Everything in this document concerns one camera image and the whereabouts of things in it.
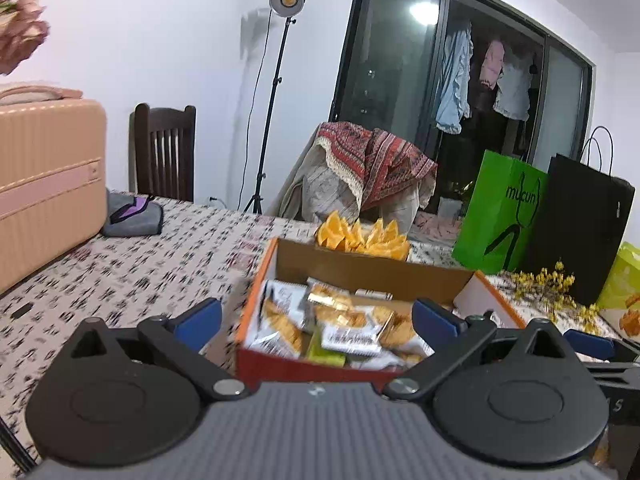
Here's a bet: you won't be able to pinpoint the orange cardboard snack box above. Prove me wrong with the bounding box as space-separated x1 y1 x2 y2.
235 238 526 388

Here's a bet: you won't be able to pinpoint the plate of orange slices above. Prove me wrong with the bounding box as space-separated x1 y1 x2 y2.
314 210 410 261

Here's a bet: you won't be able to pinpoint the black paper shopping bag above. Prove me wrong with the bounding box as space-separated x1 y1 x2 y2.
518 154 636 306

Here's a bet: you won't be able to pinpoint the dark wooden chair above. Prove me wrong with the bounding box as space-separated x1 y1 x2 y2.
131 103 196 202

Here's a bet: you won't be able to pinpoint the yellow flower branch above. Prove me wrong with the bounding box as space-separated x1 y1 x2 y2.
504 260 601 335

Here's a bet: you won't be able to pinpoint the hanging pink garment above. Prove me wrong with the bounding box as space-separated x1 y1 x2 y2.
480 40 506 90

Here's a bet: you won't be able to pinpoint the white gold oat crisp packet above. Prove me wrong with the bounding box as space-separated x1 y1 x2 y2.
245 280 307 360

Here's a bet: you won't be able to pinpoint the studio lamp on stand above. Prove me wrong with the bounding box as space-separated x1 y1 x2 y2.
238 0 306 214

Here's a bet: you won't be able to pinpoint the light green snack carton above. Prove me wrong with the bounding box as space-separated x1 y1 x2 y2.
597 242 640 342

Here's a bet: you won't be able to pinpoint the pink artificial flowers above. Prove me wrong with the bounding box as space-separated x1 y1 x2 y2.
0 0 50 76

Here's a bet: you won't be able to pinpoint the pink small suitcase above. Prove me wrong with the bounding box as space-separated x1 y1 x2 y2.
1 82 106 292

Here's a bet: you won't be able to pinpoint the green snack packet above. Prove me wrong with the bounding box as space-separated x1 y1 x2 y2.
305 330 346 367

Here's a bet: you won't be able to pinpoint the grey purple folded cloth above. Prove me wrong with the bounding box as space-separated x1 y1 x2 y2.
101 191 164 237

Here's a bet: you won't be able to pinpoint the red patterned cloth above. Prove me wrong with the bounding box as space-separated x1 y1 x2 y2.
314 122 437 210

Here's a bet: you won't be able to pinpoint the hanging white garment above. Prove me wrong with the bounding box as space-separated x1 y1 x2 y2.
492 49 533 122

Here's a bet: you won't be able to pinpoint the chair under cloth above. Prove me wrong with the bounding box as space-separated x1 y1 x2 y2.
267 138 437 234

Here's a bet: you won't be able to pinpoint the green paper shopping bag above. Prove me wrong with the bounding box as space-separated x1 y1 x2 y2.
452 151 548 274

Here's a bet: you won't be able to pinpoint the hanging blue shirt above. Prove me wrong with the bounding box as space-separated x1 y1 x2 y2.
435 20 474 134

